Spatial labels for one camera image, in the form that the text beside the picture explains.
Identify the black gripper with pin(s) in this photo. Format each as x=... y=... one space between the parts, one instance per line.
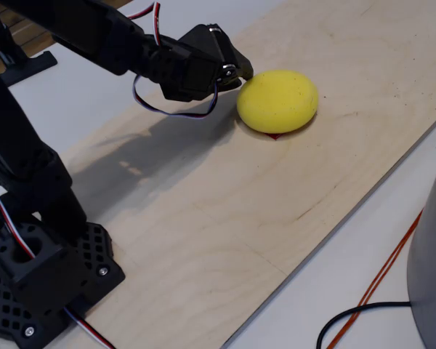
x=204 y=54

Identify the yellow foam ball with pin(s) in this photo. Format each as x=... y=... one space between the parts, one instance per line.
x=278 y=102

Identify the black robot arm with base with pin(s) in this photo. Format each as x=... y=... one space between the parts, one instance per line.
x=18 y=152

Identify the red square plate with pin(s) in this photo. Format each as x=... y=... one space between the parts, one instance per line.
x=275 y=137

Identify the light plywood board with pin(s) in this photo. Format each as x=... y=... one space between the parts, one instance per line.
x=240 y=218

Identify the large grey round container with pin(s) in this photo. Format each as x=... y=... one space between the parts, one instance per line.
x=434 y=254

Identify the black camera stand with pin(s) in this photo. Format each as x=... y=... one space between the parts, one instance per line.
x=25 y=67

